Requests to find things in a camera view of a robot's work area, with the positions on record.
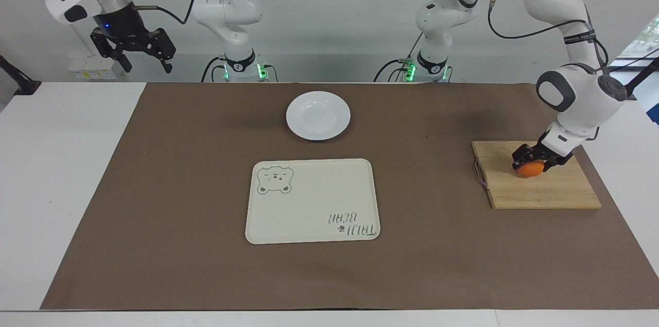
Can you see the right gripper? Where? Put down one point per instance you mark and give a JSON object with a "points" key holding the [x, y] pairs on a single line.
{"points": [[121, 22]]}

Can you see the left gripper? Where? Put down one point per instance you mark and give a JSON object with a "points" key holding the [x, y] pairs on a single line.
{"points": [[547, 148]]}

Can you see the orange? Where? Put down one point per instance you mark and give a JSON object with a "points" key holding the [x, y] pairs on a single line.
{"points": [[529, 169]]}

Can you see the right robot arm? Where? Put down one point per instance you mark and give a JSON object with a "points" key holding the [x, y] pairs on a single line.
{"points": [[229, 13]]}

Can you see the white round plate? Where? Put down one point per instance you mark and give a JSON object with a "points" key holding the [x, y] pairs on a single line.
{"points": [[318, 116]]}

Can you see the wooden cutting board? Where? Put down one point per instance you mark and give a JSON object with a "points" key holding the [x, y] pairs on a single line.
{"points": [[540, 190]]}

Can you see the black stand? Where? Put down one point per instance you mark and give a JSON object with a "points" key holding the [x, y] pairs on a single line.
{"points": [[642, 77], [19, 82]]}

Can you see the window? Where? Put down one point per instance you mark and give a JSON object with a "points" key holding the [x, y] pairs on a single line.
{"points": [[643, 38]]}

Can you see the cream tray with bear print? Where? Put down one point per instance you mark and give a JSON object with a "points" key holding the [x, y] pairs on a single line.
{"points": [[314, 203]]}

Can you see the white wall socket box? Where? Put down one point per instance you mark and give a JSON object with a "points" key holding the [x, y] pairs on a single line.
{"points": [[93, 67]]}

